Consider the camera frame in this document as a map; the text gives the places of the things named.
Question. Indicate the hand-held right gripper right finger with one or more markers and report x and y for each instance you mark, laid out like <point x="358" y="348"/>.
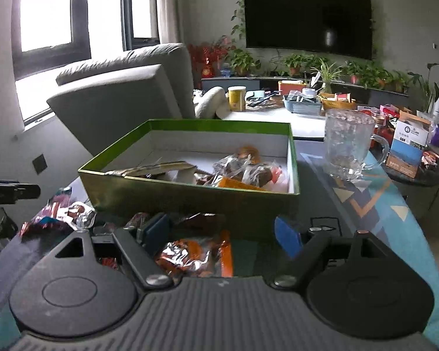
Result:
<point x="288" y="237"/>

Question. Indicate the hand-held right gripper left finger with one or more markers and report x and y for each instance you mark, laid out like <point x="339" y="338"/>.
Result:
<point x="157" y="228"/>

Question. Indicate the green cardboard box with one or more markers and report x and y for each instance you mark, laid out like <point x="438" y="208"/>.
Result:
<point x="150" y="197"/>

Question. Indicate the clear packet with orange edges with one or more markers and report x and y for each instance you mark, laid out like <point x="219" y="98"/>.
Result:
<point x="194" y="256"/>

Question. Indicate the long beige snack packet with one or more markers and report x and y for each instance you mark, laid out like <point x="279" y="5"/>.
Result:
<point x="146" y="170"/>

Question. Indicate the red white snack packet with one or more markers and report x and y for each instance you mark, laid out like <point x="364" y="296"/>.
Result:
<point x="280" y="177"/>

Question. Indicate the clear packet of brown nuts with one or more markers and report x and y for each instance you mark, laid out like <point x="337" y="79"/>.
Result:
<point x="241" y="171"/>

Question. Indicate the brown round pastry packet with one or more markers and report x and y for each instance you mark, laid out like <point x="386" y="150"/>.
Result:
<point x="249" y="152"/>

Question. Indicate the small red snack packet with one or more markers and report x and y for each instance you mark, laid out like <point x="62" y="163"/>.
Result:
<point x="135" y="220"/>
<point x="109" y="262"/>

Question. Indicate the pink foil snack packet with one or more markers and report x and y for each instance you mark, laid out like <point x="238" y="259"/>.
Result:
<point x="58" y="201"/>

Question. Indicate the small blue snack packet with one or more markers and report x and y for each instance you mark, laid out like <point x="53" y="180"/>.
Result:
<point x="48" y="221"/>

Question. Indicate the red brown foil packet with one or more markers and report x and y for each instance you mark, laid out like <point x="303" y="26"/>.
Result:
<point x="40" y="230"/>

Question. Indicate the shiny clear snack packet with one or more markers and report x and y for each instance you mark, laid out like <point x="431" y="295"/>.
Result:
<point x="81" y="215"/>

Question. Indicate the clear glass mug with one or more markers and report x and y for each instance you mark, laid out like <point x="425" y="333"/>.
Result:
<point x="345" y="142"/>

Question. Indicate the grey blue plastic basket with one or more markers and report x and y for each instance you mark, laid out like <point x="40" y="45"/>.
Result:
<point x="302" y="106"/>

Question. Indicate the dark round side table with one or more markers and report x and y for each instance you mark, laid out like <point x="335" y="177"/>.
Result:
<point x="417" y="190"/>

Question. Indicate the white plush cushion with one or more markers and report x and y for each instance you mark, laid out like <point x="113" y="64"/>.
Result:
<point x="208" y="100"/>

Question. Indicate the grey armchair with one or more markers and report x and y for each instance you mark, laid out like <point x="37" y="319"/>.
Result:
<point x="124" y="91"/>

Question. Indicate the wicker basket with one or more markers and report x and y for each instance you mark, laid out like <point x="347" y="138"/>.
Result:
<point x="338" y="103"/>

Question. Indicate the yellow can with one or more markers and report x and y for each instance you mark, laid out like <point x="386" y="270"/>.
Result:
<point x="237" y="98"/>

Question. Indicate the blue white printed carton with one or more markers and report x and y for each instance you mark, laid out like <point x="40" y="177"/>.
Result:
<point x="406" y="146"/>

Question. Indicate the orange box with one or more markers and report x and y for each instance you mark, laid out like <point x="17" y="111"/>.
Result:
<point x="291" y="87"/>

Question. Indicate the dark television cabinet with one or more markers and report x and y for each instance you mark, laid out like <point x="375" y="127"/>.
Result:
<point x="267" y="81"/>

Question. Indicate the potted spider plant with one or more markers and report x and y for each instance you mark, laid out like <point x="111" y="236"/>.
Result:
<point x="327" y="73"/>

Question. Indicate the dark framed window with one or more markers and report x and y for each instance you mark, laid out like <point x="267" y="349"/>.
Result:
<point x="80" y="25"/>

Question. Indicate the potted green plant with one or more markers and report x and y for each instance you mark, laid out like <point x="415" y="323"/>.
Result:
<point x="378" y="76"/>
<point x="400" y="78"/>
<point x="296" y="61"/>
<point x="243" y="60"/>
<point x="355" y="71"/>

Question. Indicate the red flower decoration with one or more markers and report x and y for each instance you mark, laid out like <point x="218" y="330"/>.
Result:
<point x="208" y="55"/>

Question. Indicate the large-leaf potted plant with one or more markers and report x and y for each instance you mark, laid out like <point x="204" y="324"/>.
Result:
<point x="426" y="87"/>

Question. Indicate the white curtain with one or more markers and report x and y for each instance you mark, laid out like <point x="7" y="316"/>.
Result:
<point x="170" y="7"/>

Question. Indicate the dark wall socket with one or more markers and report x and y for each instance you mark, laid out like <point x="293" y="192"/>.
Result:
<point x="39" y="163"/>

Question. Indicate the black wall television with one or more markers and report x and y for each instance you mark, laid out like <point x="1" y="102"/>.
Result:
<point x="307" y="14"/>

